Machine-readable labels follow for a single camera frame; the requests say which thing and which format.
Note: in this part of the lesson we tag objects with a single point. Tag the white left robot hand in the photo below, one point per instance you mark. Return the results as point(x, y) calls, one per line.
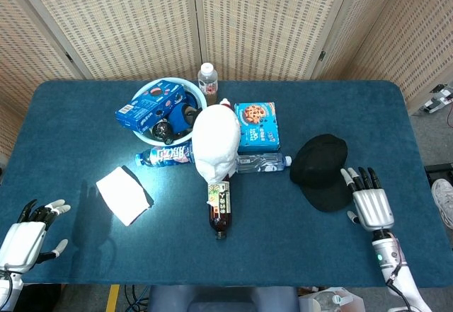
point(23, 241)

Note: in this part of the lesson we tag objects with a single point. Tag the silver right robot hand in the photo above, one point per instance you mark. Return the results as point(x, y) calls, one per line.
point(373, 206)

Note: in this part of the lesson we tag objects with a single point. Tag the black baseball cap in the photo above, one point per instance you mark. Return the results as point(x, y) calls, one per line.
point(318, 170)

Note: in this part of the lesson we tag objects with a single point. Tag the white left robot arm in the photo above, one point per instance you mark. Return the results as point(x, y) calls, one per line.
point(7, 290)

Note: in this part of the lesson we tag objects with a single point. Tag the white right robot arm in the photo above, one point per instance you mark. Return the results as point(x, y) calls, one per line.
point(389, 252)

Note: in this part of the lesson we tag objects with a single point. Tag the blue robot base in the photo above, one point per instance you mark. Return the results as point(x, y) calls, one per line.
point(223, 299)

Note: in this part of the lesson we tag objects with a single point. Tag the white sneaker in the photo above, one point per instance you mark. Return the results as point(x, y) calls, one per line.
point(444, 199)

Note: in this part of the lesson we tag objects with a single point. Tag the blue felt table cover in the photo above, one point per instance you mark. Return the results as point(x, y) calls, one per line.
point(283, 248)

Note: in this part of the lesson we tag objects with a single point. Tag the clear plastic container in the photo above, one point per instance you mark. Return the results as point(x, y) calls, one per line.
point(332, 299)

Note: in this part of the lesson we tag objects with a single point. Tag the white and black folded cloth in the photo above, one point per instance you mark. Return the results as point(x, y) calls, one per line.
point(120, 195)

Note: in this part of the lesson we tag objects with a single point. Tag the clear water bottle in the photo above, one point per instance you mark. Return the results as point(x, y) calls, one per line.
point(262, 162)

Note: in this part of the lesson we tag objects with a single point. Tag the white power strip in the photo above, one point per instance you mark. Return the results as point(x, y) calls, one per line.
point(437, 98)

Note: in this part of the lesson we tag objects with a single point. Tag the blue chocolate chip cookie box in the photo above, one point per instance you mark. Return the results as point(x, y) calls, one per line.
point(257, 128)

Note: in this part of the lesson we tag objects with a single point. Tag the brown tea bottle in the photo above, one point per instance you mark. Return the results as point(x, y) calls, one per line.
point(220, 206)

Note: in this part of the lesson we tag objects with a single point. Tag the pale plastic basin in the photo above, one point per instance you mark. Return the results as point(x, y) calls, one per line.
point(141, 137)

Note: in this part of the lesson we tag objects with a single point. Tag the blue labelled drink bottle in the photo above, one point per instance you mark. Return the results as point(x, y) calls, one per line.
point(166, 154)

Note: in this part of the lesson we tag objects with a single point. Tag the white foam mannequin head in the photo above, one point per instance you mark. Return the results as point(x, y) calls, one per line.
point(216, 138)

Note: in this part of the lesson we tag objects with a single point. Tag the black round jar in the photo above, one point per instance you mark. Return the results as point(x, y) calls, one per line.
point(163, 130)

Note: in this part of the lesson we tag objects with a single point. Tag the white red small package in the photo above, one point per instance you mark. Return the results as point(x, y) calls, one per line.
point(225, 103)

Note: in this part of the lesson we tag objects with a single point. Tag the blue Oreo box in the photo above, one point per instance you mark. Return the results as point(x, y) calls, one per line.
point(148, 105)

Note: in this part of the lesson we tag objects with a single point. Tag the small clear white-capped bottle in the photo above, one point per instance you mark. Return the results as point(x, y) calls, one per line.
point(207, 82)

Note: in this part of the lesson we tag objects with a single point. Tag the woven folding screen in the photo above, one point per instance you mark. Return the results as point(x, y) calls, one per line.
point(124, 25)

